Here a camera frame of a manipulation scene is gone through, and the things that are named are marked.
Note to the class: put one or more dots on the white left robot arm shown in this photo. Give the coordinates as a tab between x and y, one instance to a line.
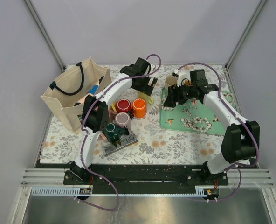
96	109

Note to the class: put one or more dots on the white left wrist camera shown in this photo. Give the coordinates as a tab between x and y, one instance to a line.
153	67

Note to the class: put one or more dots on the white slotted cable duct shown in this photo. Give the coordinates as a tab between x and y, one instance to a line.
92	191

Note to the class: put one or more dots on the dark green mug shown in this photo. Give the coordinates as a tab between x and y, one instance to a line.
114	133

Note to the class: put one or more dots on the floral table mat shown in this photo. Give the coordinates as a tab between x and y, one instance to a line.
155	145

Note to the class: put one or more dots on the lavender mug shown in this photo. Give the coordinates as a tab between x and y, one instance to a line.
123	120

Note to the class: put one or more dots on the beige canvas tote bag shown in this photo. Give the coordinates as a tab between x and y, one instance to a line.
71	86

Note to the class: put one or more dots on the pink round mug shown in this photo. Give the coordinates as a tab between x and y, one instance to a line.
112	114

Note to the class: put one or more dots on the yellow mug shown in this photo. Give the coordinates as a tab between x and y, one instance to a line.
113	108

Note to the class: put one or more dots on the orange mug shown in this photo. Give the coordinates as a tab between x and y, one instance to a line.
139	106

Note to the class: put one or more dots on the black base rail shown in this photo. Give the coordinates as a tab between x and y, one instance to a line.
146	178

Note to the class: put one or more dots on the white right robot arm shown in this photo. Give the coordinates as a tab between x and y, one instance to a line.
241	139

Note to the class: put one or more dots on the red mug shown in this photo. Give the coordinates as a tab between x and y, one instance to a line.
124	105

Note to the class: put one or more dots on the beige floral mug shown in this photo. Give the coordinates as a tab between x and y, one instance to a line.
170	80

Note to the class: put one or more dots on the lime green mug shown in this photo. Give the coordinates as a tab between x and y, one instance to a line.
148	99

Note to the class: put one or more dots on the pink octagonal mug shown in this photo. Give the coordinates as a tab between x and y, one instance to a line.
102	137

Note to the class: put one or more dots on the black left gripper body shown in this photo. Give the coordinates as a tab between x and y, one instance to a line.
143	81

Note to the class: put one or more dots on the green floral tray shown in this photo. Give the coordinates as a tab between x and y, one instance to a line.
191	116

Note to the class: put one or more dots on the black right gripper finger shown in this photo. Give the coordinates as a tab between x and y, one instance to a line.
181	99
171	98

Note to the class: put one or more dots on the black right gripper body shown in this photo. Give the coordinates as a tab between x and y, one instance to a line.
186	91

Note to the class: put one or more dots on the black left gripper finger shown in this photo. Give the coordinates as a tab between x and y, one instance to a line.
151	86
145	90

